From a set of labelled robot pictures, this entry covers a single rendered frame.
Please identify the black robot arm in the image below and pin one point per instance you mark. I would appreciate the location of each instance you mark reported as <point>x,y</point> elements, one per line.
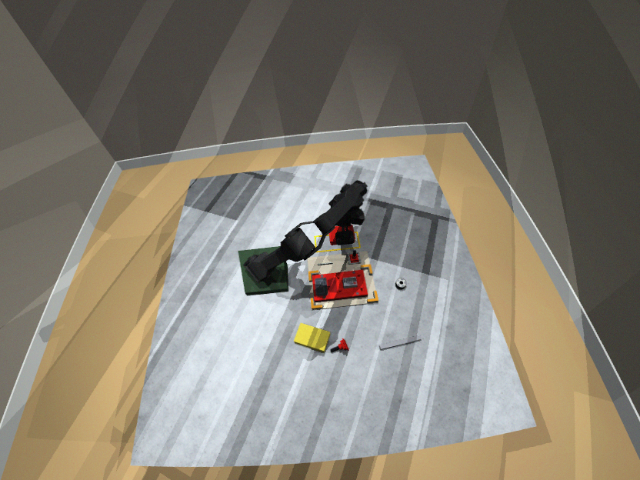
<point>297,246</point>

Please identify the yellow flat rectangular block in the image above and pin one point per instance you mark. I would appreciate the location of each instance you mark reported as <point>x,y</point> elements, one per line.
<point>312,337</point>

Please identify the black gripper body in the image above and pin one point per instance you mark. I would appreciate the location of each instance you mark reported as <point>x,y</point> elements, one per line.
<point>346,236</point>

